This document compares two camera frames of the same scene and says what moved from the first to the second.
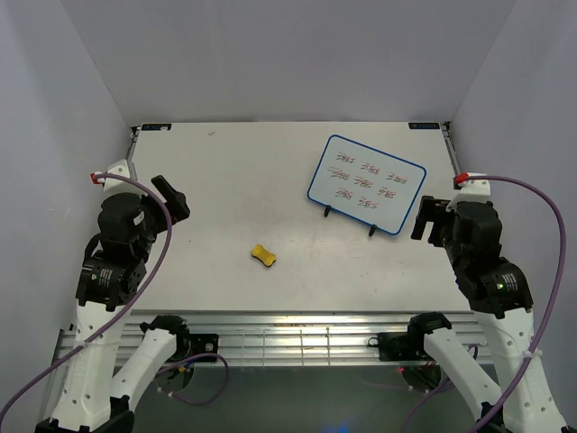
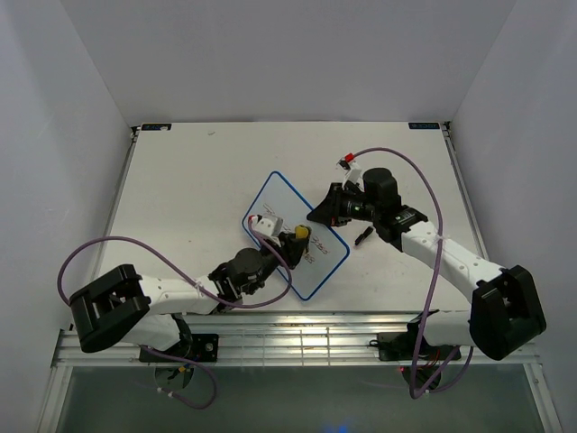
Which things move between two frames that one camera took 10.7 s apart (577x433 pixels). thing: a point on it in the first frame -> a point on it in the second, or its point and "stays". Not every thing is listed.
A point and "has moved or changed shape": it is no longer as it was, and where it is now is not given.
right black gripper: [433, 209] -> [329, 211]
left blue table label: [156, 127] stays
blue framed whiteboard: [367, 185] -> [276, 198]
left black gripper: [176, 203] -> [291, 249]
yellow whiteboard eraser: [264, 256] has moved or changed shape
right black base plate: [401, 346] stays
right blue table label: [424, 125] stays
